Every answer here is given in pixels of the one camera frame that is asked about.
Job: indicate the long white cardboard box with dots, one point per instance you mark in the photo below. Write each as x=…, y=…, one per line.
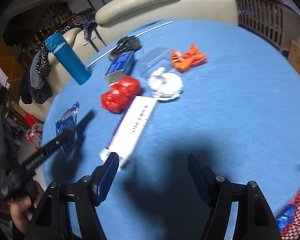
x=137, y=122

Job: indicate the crumpled red plastic bag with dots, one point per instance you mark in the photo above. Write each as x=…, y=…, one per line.
x=120, y=92

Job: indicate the blue foil wrapper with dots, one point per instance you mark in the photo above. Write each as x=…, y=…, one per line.
x=67, y=122

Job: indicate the blue cardboard box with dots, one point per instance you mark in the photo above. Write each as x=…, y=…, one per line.
x=120, y=65

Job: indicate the shiny blue packet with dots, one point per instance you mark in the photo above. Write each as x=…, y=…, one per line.
x=286, y=217

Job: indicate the cream leather sofa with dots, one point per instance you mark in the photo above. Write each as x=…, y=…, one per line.
x=140, y=5

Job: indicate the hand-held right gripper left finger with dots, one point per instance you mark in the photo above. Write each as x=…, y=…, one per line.
x=107, y=177

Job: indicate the brown cardboard box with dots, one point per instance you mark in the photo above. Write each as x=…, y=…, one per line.
x=298, y=60

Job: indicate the dark wooden shelf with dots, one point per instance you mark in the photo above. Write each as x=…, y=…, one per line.
x=40, y=22

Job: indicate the dark grey speckled sock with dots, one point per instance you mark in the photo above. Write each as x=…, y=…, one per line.
x=127, y=43

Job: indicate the blue tablecloth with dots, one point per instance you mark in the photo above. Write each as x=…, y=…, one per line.
x=227, y=105

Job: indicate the teal insulated bottle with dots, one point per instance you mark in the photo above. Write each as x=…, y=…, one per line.
x=67, y=60

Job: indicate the black polka dot garment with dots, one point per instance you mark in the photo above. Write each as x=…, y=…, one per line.
x=42, y=60

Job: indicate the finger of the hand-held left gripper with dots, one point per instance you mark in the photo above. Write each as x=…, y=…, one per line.
x=47, y=151

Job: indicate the red plastic stool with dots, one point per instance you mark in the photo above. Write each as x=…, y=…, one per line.
x=30, y=118

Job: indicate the crumpled white tissue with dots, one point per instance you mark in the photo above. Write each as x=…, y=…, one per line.
x=167, y=83

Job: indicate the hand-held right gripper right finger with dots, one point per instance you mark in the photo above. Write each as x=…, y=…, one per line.
x=198, y=177

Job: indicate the clear plastic packaging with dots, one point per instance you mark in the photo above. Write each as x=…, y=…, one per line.
x=153, y=57

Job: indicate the slatted wooden cabinet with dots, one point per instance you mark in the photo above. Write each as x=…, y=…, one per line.
x=265, y=17

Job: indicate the blue red patterned garment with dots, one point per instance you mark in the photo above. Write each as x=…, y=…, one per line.
x=88, y=25

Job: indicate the dark grey clothing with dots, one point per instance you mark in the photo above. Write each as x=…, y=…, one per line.
x=37, y=92

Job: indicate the thin white rod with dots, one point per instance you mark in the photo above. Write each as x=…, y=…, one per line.
x=100, y=57

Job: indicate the person's left hand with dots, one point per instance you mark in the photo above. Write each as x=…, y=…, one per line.
x=21, y=213

